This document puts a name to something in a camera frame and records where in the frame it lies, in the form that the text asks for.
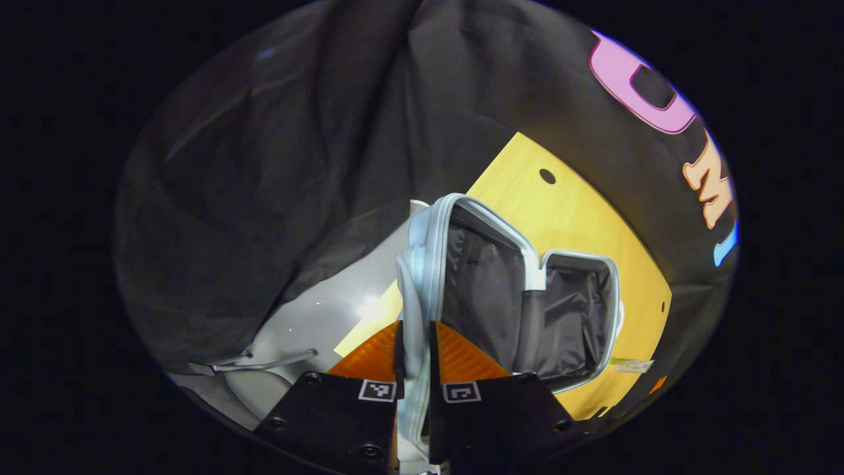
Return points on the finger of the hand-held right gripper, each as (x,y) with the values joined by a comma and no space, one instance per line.
(658,384)

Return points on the black backdrop cloth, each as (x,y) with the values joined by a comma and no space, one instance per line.
(264,165)

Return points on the white green skin care tube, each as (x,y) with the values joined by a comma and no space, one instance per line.
(632,365)

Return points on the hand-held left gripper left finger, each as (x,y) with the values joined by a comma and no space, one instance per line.
(399,363)

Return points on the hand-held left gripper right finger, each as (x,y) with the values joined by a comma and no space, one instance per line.
(433,363)

